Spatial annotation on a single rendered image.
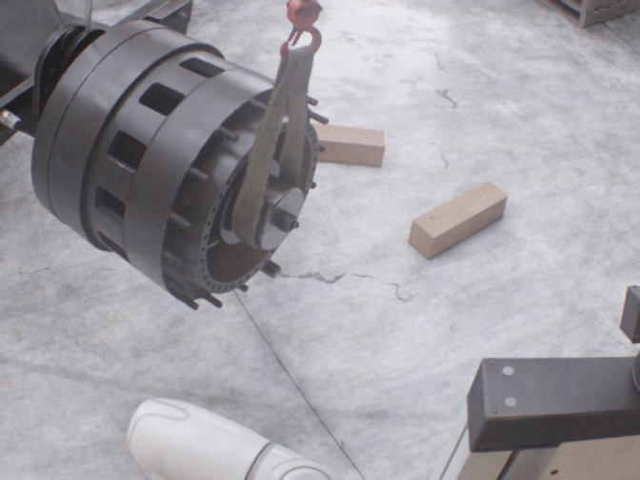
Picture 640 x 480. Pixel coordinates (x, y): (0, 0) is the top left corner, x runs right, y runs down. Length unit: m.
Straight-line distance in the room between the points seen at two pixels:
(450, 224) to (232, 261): 1.22
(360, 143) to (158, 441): 2.46
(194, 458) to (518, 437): 0.65
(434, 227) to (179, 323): 0.88
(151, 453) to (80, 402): 1.58
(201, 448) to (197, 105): 0.96
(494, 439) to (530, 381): 0.05
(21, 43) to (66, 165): 0.57
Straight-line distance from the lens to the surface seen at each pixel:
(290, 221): 2.14
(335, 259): 3.33
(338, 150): 3.65
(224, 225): 2.15
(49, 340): 3.04
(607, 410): 0.71
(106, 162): 2.11
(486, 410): 0.68
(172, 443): 1.29
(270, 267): 2.41
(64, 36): 2.27
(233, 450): 1.28
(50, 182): 2.26
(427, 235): 3.35
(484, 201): 3.53
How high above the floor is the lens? 2.30
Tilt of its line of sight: 43 degrees down
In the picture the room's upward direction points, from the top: 10 degrees clockwise
